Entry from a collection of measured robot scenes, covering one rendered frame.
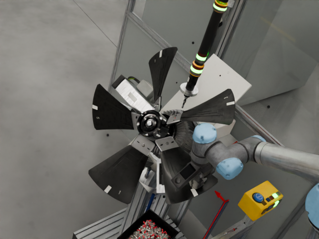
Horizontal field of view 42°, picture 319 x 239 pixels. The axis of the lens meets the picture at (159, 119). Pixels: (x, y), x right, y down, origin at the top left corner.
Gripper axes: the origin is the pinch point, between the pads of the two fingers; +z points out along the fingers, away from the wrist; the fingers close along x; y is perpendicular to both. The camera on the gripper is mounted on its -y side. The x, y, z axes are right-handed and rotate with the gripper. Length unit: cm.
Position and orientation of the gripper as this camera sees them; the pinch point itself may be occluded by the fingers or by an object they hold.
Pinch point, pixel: (192, 187)
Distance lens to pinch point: 163.2
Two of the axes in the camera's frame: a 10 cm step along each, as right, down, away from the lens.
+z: -0.1, 6.2, 7.9
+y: 8.0, -4.6, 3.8
